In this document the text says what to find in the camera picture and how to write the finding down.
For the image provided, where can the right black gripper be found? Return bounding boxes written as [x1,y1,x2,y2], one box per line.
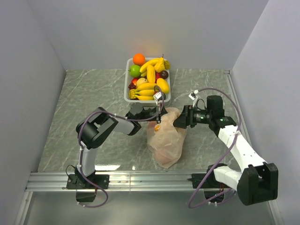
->
[171,105,212,128]

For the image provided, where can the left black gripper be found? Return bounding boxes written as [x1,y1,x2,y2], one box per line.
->
[137,104,174,127]

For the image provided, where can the translucent orange plastic bag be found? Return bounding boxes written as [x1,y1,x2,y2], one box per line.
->
[147,107,187,169]

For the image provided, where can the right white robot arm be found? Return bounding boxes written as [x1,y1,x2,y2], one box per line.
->
[173,95,278,205]

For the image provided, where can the fake small banana bunch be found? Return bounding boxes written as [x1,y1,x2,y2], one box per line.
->
[128,83,157,101]

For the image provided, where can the fake yellow mango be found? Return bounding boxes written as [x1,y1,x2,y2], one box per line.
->
[156,78,170,94]

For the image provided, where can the fake dark cherries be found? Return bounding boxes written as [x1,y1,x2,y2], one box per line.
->
[128,78,138,90]

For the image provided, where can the fake dark plum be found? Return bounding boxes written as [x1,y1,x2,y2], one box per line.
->
[160,70,169,79]

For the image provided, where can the fake yellow corn cob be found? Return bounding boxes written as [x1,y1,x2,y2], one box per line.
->
[147,65,156,83]

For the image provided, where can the fake yellow pear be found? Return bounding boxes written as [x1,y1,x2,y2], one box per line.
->
[154,55,171,73]

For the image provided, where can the fake green apple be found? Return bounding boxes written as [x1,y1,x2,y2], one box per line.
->
[129,64,141,78]

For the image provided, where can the fake orange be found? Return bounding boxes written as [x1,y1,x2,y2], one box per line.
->
[133,53,146,66]

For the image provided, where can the white plastic fruit tray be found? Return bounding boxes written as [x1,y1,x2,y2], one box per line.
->
[124,57,171,105]

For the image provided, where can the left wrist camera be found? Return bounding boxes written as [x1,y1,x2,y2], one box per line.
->
[153,92,164,105]

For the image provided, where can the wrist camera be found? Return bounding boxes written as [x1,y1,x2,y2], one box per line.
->
[153,92,164,105]
[188,90,199,108]

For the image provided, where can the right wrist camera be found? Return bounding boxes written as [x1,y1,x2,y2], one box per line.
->
[188,90,199,108]

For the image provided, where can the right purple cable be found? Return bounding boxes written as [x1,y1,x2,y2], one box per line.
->
[187,88,242,209]

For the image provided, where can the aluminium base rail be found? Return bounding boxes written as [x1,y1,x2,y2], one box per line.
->
[25,170,206,192]

